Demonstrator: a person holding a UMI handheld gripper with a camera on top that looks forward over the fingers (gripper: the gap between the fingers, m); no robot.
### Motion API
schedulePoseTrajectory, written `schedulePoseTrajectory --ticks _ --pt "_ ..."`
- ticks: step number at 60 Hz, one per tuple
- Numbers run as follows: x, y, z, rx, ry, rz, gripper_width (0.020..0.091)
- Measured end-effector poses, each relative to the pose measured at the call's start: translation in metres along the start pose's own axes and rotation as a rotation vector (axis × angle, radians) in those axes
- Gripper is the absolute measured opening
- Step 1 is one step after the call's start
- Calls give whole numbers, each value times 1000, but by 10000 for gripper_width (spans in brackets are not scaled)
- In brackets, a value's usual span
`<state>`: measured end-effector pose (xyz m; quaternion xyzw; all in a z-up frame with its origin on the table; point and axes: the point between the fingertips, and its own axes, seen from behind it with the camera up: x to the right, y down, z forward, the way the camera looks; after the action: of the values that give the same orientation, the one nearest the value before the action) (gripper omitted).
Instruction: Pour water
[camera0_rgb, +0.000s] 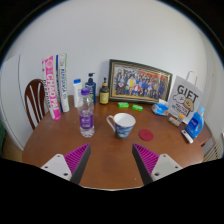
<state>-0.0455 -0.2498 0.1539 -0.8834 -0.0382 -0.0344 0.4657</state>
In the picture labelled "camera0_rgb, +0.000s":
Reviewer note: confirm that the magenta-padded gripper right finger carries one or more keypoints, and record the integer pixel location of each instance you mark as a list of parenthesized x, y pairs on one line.
[(148, 160)]

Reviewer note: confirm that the white radiator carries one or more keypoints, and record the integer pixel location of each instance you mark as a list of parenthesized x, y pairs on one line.
[(213, 151)]

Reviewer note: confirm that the blue and white mug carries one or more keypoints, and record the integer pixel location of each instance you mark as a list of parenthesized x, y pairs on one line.
[(124, 128)]

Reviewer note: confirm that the white remote control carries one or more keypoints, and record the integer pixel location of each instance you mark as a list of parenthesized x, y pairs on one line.
[(187, 136)]

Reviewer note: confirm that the white paper gift bag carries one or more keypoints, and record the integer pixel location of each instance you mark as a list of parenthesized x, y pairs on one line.
[(185, 100)]

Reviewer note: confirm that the small green pack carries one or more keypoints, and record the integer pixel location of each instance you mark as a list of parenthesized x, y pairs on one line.
[(137, 107), (123, 105)]

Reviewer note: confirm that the white shuttlecock tube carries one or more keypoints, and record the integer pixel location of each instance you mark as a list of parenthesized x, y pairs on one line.
[(63, 83)]

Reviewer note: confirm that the white blue-capped lotion bottle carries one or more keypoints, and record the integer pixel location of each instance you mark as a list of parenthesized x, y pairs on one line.
[(77, 91)]

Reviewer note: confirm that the dark blue pump bottle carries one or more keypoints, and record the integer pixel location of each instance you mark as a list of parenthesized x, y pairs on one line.
[(91, 86)]

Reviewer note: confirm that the pink shuttlecock tube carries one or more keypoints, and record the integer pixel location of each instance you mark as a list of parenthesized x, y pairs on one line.
[(51, 86)]

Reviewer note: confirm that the small beige snack pack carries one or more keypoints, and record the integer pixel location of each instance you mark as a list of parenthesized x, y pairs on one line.
[(174, 121)]

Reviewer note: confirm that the clear purple-capped water bottle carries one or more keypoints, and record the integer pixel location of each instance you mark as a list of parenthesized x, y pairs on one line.
[(86, 116)]

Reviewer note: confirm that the blue detergent bottle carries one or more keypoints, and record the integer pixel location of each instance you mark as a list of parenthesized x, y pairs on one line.
[(195, 125)]

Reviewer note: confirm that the flat round red coaster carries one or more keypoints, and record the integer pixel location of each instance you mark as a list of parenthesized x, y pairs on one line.
[(146, 135)]

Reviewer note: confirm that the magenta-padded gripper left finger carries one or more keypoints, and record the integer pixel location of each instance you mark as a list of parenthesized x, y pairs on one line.
[(76, 159)]

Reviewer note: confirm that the dark wooden chair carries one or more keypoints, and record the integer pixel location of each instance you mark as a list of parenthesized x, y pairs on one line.
[(33, 103)]

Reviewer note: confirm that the amber yellow-labelled pump bottle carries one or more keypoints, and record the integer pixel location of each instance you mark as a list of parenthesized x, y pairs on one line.
[(104, 96)]

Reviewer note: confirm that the blue tissue pack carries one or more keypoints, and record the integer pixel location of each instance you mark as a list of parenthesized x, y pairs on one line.
[(160, 108)]

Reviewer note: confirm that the framed group photo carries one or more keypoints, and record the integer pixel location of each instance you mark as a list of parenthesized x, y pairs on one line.
[(140, 81)]

